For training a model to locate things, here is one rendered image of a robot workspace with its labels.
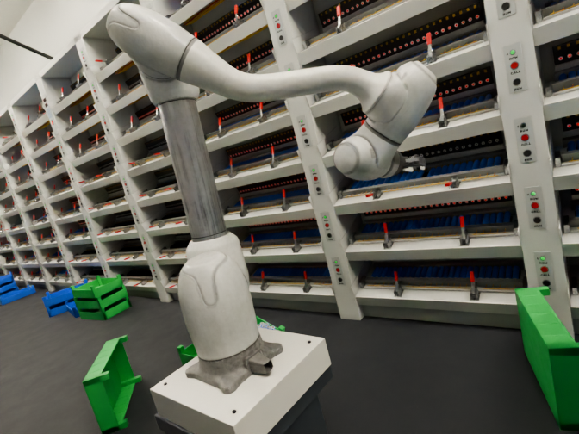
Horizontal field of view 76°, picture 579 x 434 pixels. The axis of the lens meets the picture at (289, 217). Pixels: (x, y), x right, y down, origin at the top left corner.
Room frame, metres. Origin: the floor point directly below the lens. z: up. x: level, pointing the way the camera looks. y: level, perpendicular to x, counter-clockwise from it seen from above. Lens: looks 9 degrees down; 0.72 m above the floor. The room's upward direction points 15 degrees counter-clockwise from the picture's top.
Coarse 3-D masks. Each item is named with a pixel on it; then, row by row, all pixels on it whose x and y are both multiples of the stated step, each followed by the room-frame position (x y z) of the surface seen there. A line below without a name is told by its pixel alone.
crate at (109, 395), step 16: (112, 352) 1.27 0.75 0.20; (96, 368) 1.17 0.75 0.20; (112, 368) 1.35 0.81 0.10; (128, 368) 1.39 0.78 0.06; (96, 384) 1.10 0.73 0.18; (112, 384) 1.29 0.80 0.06; (128, 384) 1.37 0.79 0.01; (96, 400) 1.10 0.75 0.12; (112, 400) 1.25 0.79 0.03; (128, 400) 1.26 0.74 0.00; (96, 416) 1.10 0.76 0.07; (112, 416) 1.10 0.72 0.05; (112, 432) 1.10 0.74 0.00
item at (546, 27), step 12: (552, 0) 1.06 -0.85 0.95; (564, 0) 0.99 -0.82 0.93; (576, 0) 0.96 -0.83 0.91; (540, 12) 0.99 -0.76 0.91; (552, 12) 0.99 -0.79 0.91; (564, 12) 0.96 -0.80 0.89; (576, 12) 0.92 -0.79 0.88; (540, 24) 0.97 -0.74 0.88; (552, 24) 0.94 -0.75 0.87; (564, 24) 0.93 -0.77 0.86; (576, 24) 0.92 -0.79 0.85; (540, 36) 0.96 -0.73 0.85; (552, 36) 0.95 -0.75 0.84; (564, 36) 0.94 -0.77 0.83
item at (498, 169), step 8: (480, 168) 1.13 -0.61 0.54; (488, 168) 1.11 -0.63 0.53; (496, 168) 1.09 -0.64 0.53; (432, 176) 1.23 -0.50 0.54; (440, 176) 1.20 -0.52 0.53; (448, 176) 1.18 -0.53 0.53; (464, 176) 1.15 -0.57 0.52; (472, 176) 1.13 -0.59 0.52; (384, 184) 1.33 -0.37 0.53; (392, 184) 1.30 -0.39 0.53; (400, 184) 1.29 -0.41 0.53; (408, 184) 1.27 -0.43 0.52; (416, 184) 1.25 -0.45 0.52; (432, 184) 1.20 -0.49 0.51; (344, 192) 1.43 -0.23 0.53; (352, 192) 1.41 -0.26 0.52; (360, 192) 1.39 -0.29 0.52; (368, 192) 1.37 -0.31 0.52
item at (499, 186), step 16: (432, 160) 1.33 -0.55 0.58; (336, 192) 1.45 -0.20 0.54; (384, 192) 1.33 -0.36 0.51; (400, 192) 1.27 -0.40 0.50; (416, 192) 1.22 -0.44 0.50; (432, 192) 1.17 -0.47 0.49; (448, 192) 1.14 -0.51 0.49; (464, 192) 1.11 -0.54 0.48; (480, 192) 1.09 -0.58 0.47; (496, 192) 1.06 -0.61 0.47; (512, 192) 1.04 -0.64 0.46; (336, 208) 1.41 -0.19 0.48; (352, 208) 1.37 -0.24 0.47; (368, 208) 1.33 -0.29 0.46; (384, 208) 1.30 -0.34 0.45
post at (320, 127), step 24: (264, 0) 1.47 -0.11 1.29; (288, 24) 1.42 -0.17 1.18; (312, 24) 1.54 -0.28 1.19; (288, 48) 1.44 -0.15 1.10; (312, 120) 1.42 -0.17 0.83; (336, 120) 1.55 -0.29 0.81; (312, 144) 1.43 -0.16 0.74; (336, 168) 1.49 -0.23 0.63; (312, 192) 1.47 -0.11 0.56; (336, 216) 1.42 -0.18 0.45; (360, 216) 1.57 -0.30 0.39; (336, 240) 1.43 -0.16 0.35; (360, 264) 1.50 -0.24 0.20; (336, 288) 1.47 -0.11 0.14; (360, 312) 1.43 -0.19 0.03
